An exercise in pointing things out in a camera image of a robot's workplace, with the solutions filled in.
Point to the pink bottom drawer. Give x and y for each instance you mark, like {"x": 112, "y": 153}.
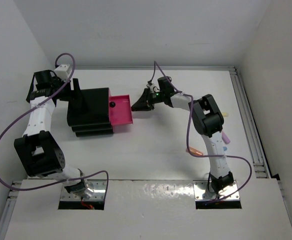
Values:
{"x": 121, "y": 114}

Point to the orange highlighter near arm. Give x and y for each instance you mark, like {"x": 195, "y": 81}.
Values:
{"x": 194, "y": 151}

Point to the pink highlighter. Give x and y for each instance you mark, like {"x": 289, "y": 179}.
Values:
{"x": 225, "y": 138}

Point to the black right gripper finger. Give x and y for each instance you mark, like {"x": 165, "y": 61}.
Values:
{"x": 142, "y": 102}
{"x": 141, "y": 108}

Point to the black middle drawer knob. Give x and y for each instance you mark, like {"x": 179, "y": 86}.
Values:
{"x": 112, "y": 104}

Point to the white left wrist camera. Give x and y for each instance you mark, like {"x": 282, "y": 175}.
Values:
{"x": 63, "y": 71}

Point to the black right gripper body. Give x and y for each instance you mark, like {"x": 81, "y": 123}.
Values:
{"x": 156, "y": 97}

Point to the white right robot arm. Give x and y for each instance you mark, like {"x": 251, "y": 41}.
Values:
{"x": 207, "y": 120}

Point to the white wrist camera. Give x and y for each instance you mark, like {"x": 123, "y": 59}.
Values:
{"x": 150, "y": 84}
{"x": 63, "y": 71}

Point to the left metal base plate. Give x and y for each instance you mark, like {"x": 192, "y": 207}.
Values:
{"x": 89, "y": 190}

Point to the aluminium rail right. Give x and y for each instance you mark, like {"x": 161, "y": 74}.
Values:
{"x": 258, "y": 157}

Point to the black drawer cabinet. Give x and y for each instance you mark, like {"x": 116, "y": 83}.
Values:
{"x": 95, "y": 120}

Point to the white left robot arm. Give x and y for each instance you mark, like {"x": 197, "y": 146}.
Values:
{"x": 37, "y": 150}

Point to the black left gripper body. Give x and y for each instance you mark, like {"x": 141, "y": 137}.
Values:
{"x": 65, "y": 93}

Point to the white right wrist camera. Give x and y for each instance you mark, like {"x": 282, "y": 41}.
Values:
{"x": 150, "y": 84}

